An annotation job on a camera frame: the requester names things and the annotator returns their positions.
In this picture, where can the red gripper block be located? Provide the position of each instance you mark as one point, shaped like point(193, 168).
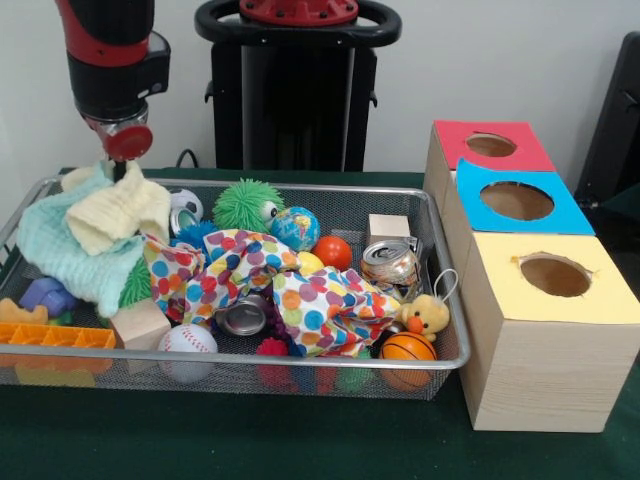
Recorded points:
point(128, 142)

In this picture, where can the white knitted cloth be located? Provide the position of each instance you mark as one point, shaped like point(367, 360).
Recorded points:
point(120, 215)

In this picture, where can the mint green knitted cloth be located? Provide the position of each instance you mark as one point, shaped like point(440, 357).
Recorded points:
point(70, 265)

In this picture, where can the polka dot cloth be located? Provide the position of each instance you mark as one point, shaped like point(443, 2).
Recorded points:
point(320, 300)

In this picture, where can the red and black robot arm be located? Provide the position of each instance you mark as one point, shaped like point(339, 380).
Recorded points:
point(110, 55)

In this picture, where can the wooden box with three holes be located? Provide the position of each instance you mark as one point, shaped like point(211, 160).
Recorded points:
point(540, 350)

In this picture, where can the small soccer ball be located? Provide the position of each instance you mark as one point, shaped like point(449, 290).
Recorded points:
point(185, 208)

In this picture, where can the green spiky ball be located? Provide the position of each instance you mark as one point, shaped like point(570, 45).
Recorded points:
point(245, 205)

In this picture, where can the plain wooden cube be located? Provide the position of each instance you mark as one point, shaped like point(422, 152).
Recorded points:
point(140, 325)

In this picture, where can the orange toy building block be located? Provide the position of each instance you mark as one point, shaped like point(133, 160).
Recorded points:
point(50, 337)

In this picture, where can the small white baseball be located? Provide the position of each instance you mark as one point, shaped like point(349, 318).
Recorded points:
point(187, 340)

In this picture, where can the small globe print ball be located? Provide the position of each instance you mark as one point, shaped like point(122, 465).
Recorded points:
point(295, 228)

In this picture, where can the dented silver can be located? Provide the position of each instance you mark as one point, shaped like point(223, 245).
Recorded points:
point(242, 317)

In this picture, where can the small red ball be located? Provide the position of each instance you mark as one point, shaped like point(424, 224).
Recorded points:
point(332, 252)

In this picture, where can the crushed silver can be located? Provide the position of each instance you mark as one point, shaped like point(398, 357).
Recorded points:
point(390, 266)

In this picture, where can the small orange basketball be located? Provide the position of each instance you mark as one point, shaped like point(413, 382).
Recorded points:
point(407, 350)

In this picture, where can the small yellow duck toy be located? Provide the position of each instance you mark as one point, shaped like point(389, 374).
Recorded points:
point(425, 318)

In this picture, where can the black upright panel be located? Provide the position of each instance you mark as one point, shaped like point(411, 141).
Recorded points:
point(620, 130)

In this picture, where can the green cloth side table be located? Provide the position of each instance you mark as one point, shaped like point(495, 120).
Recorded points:
point(625, 205)

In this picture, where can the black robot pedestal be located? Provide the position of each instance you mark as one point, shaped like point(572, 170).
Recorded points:
point(290, 100)

